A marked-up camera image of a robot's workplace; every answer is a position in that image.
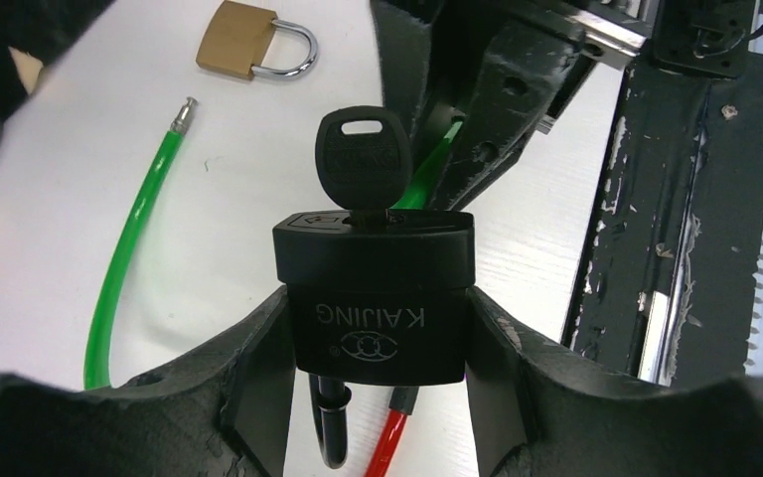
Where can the small black padlock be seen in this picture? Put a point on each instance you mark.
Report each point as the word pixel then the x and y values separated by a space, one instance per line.
pixel 382 306

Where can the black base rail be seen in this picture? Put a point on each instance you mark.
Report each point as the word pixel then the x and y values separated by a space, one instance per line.
pixel 667 280

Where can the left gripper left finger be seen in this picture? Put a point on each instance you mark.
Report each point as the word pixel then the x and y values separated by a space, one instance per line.
pixel 222 409

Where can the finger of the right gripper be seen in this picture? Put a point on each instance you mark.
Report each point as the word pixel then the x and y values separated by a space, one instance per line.
pixel 504 72
pixel 404 33

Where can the brass padlock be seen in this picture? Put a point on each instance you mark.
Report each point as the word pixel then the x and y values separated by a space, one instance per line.
pixel 238 38

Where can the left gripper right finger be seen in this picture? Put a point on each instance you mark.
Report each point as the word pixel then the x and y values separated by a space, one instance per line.
pixel 538 409

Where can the black padlock key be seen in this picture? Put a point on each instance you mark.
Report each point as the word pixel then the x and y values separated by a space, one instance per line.
pixel 363 162

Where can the green cable lock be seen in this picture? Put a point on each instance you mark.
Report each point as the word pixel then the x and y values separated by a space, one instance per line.
pixel 96 372

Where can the red cable lock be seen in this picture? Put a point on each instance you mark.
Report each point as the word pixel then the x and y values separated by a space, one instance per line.
pixel 400 407

